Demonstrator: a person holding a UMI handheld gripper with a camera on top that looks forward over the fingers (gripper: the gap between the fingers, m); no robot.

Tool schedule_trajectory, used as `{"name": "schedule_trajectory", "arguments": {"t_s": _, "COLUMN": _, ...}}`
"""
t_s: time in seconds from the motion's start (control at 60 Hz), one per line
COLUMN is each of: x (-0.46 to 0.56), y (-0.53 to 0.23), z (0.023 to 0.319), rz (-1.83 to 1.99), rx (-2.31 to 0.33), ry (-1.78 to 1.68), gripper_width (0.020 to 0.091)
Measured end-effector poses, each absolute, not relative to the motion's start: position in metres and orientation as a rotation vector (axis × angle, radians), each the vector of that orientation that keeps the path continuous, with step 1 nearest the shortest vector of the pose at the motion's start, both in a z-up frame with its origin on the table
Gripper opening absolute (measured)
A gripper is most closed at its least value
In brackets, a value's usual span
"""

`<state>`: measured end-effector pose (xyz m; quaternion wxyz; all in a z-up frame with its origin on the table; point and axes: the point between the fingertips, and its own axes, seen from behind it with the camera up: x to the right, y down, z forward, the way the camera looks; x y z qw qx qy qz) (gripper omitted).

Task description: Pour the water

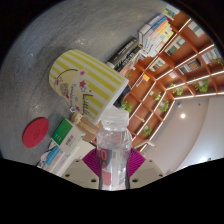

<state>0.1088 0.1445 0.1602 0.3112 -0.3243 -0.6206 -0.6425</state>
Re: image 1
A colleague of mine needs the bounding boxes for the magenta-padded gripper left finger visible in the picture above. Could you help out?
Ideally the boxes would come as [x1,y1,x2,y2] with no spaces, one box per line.
[61,147,102,190]

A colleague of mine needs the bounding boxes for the flat round red coaster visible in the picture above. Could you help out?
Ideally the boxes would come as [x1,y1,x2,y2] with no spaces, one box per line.
[22,117,50,149]

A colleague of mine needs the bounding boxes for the dark flat book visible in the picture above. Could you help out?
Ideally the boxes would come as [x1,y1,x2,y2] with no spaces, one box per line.
[105,37,144,73]

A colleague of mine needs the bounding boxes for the stack of colourful books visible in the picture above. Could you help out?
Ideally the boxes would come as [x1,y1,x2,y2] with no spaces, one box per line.
[138,12,174,58]

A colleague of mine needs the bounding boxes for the wooden bookshelf unit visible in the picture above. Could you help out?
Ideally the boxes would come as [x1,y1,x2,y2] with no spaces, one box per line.
[123,9,224,153]

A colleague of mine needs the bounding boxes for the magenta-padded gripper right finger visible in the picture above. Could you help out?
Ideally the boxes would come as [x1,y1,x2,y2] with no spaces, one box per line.
[127,147,167,190]

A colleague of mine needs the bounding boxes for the small green white box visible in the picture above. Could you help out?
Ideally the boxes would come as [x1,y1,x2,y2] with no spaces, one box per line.
[50,118,86,156]

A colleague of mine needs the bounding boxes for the yellow striped cartoon mug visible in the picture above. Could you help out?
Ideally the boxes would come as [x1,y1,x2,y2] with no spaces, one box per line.
[48,49,130,125]

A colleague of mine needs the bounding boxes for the dark blue chair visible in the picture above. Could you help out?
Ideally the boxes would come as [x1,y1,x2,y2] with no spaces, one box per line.
[113,84,132,108]

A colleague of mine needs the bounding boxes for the clear plastic water bottle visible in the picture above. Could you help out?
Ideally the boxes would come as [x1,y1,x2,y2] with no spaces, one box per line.
[95,108,133,192]

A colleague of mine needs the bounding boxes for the ceiling lights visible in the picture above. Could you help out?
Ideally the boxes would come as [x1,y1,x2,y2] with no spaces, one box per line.
[179,112,209,164]

